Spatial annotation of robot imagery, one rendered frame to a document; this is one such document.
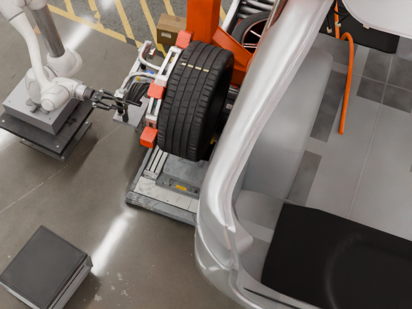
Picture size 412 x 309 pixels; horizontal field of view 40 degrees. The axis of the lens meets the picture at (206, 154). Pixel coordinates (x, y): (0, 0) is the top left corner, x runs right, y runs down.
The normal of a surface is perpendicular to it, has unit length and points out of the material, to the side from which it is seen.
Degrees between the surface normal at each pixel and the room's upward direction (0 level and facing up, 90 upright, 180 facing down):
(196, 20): 90
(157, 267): 0
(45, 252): 0
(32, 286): 0
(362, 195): 20
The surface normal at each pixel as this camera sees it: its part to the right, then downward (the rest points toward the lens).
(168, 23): 0.05, -0.48
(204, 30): -0.33, 0.82
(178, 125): -0.26, 0.46
